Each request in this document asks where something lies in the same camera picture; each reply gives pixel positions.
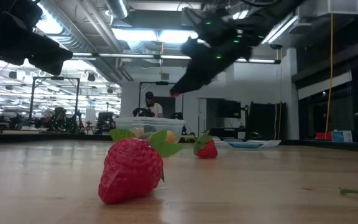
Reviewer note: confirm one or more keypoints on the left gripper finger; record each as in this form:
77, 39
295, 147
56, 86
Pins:
48, 51

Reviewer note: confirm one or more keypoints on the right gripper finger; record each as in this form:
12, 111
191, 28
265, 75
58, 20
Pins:
200, 77

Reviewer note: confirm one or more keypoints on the green toy cucumber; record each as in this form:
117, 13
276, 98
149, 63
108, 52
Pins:
150, 134

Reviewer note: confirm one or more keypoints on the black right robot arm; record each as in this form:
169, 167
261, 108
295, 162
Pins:
278, 12

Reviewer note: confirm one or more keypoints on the black distant robot arm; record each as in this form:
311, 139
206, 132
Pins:
177, 115
143, 112

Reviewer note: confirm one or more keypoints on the blue-rimmed clear tupperware lid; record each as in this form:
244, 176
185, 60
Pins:
247, 144

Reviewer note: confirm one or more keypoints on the clear plastic tupperware container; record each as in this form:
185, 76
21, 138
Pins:
126, 123

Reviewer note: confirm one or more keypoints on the white ceiling light strip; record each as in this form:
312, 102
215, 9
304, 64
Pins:
172, 57

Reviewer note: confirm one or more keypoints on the black ceiling lamp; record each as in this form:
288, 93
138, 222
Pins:
91, 77
12, 74

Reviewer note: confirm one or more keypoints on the person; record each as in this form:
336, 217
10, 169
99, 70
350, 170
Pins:
154, 109

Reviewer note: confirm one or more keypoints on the black standing panel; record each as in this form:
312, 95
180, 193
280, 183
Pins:
266, 119

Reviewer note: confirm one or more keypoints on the small distant black monitor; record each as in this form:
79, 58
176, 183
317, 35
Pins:
105, 118

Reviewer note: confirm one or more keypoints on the red box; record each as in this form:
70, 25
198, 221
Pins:
323, 136

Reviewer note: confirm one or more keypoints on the blue white box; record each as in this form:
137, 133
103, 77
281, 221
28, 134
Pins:
342, 137

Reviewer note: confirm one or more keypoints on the black distant rig frame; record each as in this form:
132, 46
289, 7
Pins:
154, 82
56, 78

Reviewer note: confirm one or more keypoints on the grey wall box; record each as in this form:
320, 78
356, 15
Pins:
165, 76

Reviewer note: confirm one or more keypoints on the black wall screen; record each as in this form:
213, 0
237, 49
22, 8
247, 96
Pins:
228, 109

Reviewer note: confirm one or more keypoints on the black aluminium table frame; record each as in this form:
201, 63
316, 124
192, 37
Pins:
26, 137

